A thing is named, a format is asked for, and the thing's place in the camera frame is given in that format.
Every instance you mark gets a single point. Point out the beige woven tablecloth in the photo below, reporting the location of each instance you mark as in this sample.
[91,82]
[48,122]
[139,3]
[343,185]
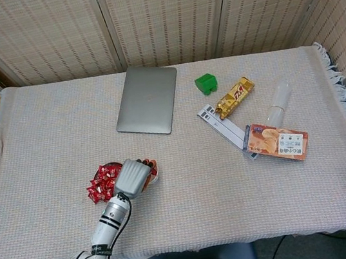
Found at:
[202,196]

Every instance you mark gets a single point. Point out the orange potato chips box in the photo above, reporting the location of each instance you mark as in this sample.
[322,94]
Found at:
[276,143]

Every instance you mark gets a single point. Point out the metal dish of red candies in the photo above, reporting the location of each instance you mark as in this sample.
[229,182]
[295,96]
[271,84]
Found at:
[113,163]

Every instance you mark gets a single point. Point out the green toy block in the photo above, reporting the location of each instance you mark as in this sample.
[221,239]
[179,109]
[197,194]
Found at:
[205,82]

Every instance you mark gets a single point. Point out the red candy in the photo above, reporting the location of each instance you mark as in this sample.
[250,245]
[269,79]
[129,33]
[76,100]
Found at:
[92,195]
[111,184]
[106,195]
[98,184]
[103,172]
[112,172]

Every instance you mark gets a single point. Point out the white flat paper box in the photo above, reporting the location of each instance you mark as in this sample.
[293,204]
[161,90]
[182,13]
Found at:
[221,125]

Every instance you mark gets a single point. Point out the grey closed laptop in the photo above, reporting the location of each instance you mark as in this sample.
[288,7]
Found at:
[147,100]

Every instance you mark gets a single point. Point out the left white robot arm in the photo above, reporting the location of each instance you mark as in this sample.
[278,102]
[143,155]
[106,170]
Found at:
[109,223]

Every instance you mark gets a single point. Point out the gold snack packet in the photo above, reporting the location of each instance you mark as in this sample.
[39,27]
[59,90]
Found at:
[235,97]

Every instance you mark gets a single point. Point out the woven folding screen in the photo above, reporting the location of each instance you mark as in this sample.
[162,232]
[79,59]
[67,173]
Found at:
[175,15]

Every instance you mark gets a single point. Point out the white paper cup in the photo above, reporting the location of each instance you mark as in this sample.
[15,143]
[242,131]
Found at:
[155,179]

